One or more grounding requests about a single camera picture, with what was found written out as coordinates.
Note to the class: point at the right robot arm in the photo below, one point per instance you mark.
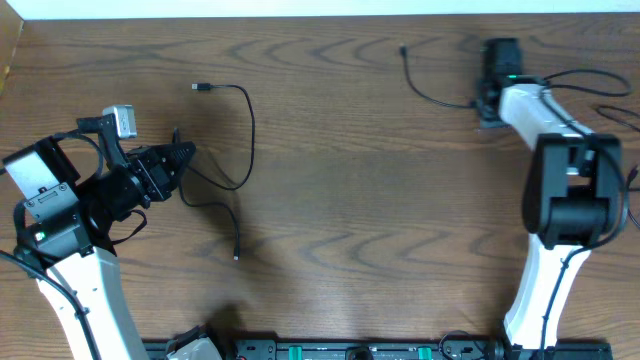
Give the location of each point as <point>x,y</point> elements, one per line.
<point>575,200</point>

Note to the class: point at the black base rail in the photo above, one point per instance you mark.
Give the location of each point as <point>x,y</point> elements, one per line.
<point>202,343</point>

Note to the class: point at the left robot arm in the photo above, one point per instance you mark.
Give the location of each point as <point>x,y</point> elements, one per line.
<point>62,227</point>

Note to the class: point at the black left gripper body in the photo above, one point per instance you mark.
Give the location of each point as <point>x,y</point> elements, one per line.
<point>149,172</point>

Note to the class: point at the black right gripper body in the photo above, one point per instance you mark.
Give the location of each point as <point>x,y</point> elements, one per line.
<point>492,119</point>

